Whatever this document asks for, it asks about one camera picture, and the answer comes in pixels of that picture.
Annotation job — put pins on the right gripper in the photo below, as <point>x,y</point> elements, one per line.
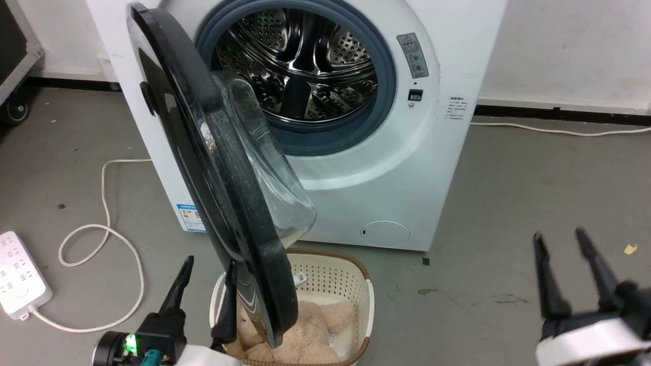
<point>595,340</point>

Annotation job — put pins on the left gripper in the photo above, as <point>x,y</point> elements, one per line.
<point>163,333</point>

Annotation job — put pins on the black round glass washer door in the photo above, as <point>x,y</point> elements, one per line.
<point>224,168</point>

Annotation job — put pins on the white front-loading washing machine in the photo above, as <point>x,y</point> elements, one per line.
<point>407,168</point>

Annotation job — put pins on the black door latch socket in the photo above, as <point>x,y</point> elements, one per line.
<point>415,95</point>

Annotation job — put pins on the grey rubber door gasket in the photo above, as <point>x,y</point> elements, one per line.
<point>386,101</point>

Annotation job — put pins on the small yellow paper scrap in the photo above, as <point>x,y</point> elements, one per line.
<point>630,249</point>

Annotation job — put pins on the blue energy label sticker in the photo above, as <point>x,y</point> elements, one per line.
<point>190,217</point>

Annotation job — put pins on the beige plush toy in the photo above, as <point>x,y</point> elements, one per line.
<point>315,335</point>

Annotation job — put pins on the beige perforated laundry basket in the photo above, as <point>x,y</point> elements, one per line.
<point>333,274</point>

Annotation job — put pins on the white power strip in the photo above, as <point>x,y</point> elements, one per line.
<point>18,274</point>

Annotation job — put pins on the round white filter cover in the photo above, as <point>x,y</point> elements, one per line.
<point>385,234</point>

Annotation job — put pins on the small printed text sticker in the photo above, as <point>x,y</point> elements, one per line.
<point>456,108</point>

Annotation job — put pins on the steel washer drum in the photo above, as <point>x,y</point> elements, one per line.
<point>305,61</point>

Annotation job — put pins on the black caster wheel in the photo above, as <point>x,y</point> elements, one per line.
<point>17,112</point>

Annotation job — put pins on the grey warning sticker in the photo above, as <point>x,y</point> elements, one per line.
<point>413,55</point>

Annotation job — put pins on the black flight case, metal edges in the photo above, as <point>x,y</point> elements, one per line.
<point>15,46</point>

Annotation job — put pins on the black left wrist camera module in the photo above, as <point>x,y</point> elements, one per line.
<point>114,348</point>

